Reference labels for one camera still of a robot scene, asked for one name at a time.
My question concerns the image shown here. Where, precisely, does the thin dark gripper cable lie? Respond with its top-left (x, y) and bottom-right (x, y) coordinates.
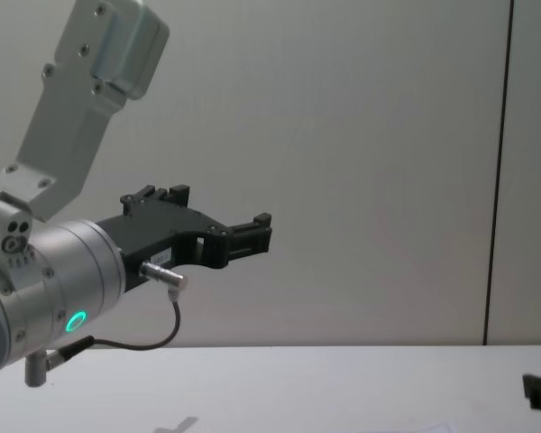
top-left (44, 260), bottom-right (190, 369)

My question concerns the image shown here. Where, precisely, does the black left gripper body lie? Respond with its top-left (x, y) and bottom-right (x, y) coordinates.
top-left (95, 199), bottom-right (218, 295)

